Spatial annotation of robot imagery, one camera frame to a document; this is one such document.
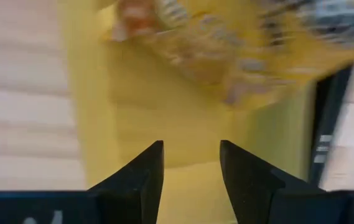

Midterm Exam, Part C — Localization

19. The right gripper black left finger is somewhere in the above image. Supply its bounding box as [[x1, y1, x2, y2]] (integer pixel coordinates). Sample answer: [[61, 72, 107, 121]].
[[88, 139, 165, 224]]

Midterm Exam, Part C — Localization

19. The black metal table frame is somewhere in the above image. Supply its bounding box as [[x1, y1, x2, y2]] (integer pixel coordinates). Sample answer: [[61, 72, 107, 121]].
[[309, 60, 354, 187]]

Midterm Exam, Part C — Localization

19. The yellow Maruchan ramen pack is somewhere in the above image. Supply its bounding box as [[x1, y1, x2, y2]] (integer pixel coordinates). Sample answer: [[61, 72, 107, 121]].
[[101, 0, 354, 110]]

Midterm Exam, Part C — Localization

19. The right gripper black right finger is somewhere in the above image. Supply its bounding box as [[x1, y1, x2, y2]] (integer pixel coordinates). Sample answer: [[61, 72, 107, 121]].
[[219, 139, 330, 224]]

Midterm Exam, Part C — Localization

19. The yellow plastic bin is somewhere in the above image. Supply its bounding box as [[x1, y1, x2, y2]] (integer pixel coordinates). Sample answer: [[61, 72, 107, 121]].
[[57, 0, 354, 224]]

